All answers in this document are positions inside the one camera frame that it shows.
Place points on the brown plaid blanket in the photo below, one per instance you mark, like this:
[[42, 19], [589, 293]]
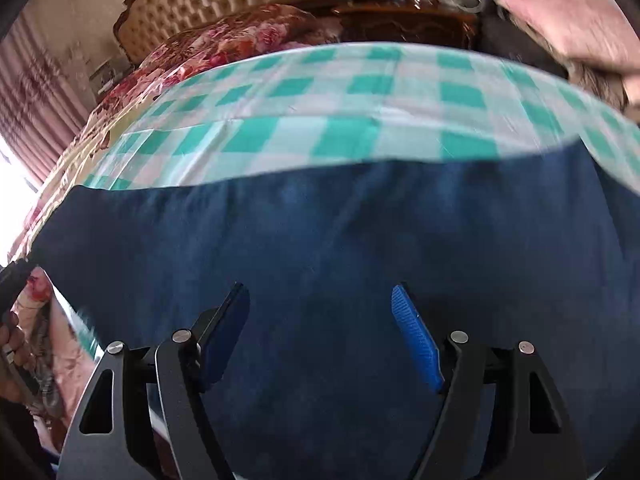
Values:
[[595, 85]]

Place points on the black leather armchair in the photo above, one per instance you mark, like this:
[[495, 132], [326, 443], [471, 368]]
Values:
[[492, 25]]

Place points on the large pink floral pillow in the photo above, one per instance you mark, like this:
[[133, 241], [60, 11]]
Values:
[[575, 30]]

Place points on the dark wooden nightstand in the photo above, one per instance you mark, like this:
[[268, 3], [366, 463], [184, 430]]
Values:
[[400, 25]]

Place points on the pink floral bed sheet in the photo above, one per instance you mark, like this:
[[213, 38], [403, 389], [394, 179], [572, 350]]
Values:
[[65, 360]]

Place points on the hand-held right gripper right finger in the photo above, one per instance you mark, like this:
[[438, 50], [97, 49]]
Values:
[[415, 335]]

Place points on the red floral quilt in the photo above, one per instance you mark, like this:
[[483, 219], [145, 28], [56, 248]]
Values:
[[225, 40]]

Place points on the green white checkered tablecloth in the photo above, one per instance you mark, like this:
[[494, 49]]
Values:
[[350, 110]]

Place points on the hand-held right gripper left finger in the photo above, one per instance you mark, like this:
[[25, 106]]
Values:
[[225, 332]]

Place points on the pink striped curtain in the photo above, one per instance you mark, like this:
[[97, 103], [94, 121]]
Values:
[[30, 110]]

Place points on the blue denim pants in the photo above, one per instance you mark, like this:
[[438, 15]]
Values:
[[325, 230]]

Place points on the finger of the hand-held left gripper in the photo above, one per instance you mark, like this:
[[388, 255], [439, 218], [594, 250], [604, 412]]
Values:
[[15, 280]]

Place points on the person's left hand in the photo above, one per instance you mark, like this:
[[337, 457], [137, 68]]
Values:
[[15, 340]]

